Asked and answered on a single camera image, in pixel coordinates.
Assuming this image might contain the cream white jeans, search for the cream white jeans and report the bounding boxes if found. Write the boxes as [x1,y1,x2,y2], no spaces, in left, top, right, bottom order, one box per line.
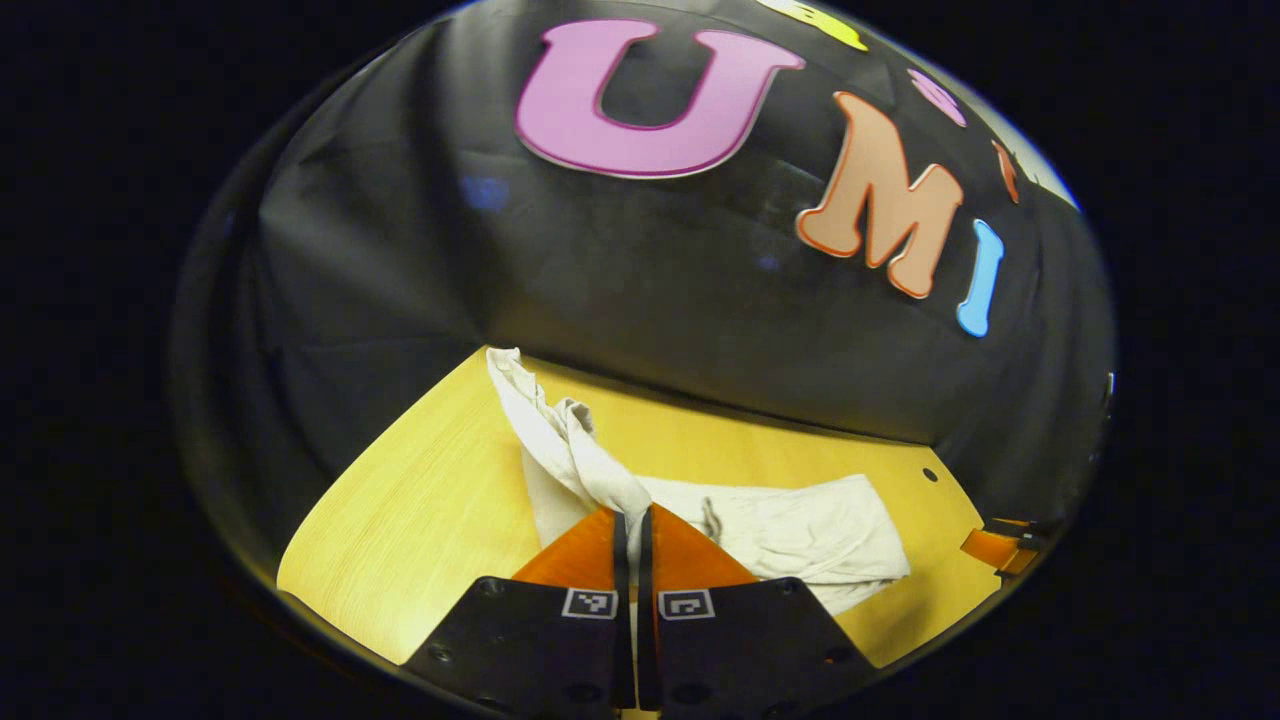
[485,346,913,616]

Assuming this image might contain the black backdrop cloth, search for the black backdrop cloth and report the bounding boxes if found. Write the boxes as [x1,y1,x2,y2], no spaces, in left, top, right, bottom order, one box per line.
[170,0,1116,581]

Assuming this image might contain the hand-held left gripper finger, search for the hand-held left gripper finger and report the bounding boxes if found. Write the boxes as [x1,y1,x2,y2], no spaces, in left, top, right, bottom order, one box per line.
[400,505,638,716]
[637,503,881,716]

